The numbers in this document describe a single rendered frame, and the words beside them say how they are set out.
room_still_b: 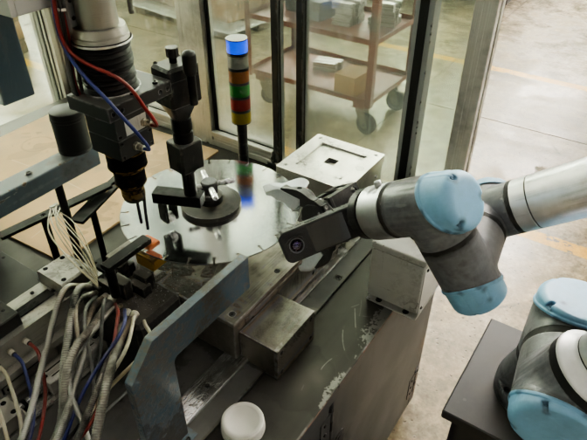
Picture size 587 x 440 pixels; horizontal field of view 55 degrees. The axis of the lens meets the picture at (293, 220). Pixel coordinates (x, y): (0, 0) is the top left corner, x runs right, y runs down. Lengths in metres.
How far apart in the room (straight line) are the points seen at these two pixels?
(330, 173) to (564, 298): 0.56
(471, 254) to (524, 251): 1.90
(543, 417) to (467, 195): 0.30
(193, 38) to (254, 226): 0.71
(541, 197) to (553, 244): 1.91
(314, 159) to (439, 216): 0.66
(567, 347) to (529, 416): 0.10
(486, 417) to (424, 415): 0.91
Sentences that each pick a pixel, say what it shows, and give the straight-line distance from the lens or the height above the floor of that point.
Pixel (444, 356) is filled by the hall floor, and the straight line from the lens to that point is 2.08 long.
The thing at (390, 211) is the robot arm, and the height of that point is 1.15.
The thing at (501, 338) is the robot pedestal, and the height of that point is 0.75.
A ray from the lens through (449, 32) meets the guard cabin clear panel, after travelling 1.20.
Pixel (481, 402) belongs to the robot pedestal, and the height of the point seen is 0.75.
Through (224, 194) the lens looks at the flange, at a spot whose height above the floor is 0.96.
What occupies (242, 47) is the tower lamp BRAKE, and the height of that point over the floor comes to 1.14.
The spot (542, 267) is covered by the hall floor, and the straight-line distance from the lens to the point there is 2.55.
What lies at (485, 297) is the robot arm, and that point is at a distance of 0.74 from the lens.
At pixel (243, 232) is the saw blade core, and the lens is 0.98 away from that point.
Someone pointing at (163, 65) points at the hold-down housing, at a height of 1.25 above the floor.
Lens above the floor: 1.55
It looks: 37 degrees down
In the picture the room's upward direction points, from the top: straight up
